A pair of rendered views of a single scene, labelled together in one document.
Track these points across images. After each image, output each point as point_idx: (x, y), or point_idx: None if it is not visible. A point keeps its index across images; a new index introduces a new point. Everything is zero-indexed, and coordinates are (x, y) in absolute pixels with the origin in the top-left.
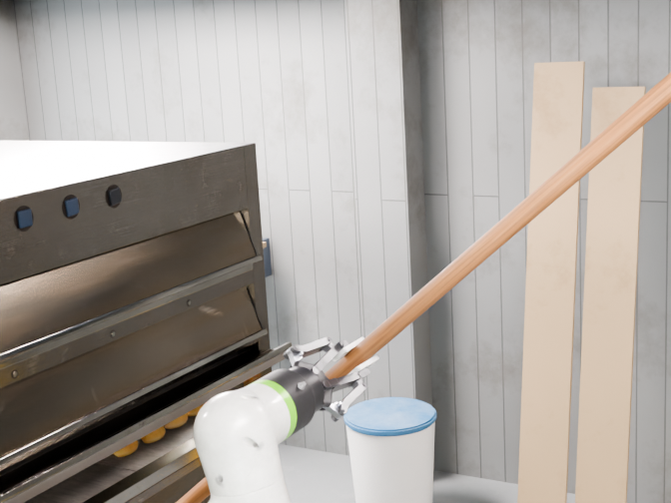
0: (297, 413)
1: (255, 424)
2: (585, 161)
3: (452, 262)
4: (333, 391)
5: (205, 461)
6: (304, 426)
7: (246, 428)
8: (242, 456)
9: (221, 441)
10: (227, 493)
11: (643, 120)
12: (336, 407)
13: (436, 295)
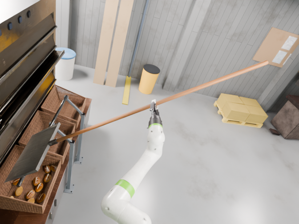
0: None
1: (164, 138)
2: (222, 80)
3: (185, 91)
4: None
5: (152, 146)
6: None
7: (163, 140)
8: (161, 145)
9: (159, 143)
10: (155, 151)
11: (236, 75)
12: None
13: (179, 97)
